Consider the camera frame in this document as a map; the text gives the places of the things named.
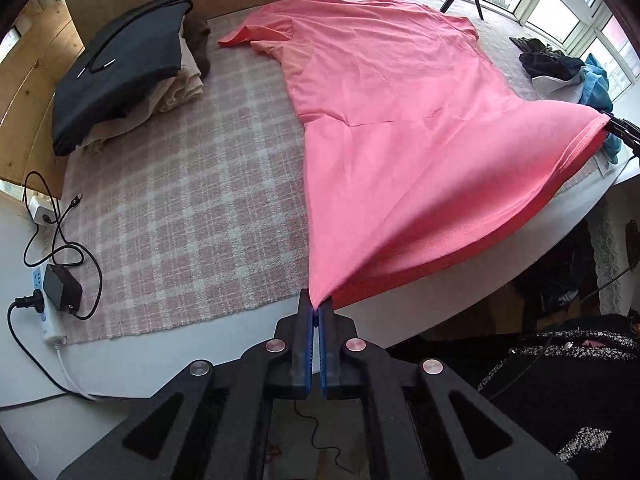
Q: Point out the black garment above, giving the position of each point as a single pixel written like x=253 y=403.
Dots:
x=555 y=65

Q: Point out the black power adapter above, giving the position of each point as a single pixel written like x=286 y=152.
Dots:
x=62 y=287

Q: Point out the white lace cloth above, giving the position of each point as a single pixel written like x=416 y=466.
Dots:
x=610 y=250

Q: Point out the grey garment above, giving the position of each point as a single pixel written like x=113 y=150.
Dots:
x=535 y=45

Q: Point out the person's black tweed jacket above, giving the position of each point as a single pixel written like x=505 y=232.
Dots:
x=550 y=410

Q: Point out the white wall charger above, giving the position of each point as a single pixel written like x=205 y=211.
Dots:
x=40 y=207

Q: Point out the pink plaid blanket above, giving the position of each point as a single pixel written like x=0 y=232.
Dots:
x=175 y=210

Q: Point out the blue garment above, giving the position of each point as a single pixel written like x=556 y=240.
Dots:
x=597 y=85

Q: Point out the white power strip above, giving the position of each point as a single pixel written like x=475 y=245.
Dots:
x=50 y=325

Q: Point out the white garment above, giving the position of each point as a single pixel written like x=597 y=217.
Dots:
x=555 y=87

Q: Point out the wooden slat panel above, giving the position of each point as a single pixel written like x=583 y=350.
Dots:
x=30 y=100

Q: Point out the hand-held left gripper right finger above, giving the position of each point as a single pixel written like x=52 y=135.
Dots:
x=326 y=360

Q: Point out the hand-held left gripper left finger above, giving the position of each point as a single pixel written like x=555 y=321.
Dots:
x=311 y=370

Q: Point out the brown folded garment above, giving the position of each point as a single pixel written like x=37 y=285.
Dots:
x=197 y=35

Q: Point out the pink t-shirt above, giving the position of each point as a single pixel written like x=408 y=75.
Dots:
x=400 y=135

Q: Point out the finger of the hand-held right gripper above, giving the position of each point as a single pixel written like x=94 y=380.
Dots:
x=622 y=127

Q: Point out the beige folded garment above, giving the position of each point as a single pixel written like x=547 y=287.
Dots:
x=175 y=90

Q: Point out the stack of folded clothes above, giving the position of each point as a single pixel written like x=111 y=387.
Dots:
x=125 y=60

